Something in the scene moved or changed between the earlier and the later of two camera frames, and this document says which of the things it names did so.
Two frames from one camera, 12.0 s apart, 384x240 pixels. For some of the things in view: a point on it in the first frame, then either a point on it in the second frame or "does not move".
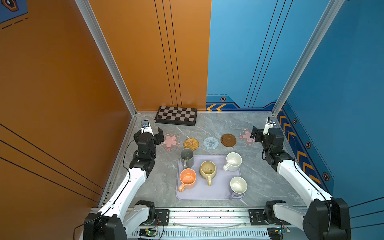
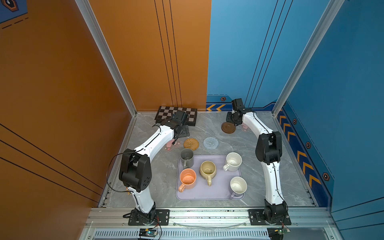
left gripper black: (157, 140) -> (186, 131)
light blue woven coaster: (210, 143) does not move
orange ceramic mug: (188, 178) does not move
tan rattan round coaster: (191, 143) does not move
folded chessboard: (176, 115) does not move
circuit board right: (277, 233) does not move
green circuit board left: (147, 232) does not move
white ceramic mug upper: (233, 160) does not move
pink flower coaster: (170, 141) does not move
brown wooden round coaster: (228, 140) -> (228, 127)
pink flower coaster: (245, 135) -> (244, 127)
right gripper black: (259, 134) -> (228, 118)
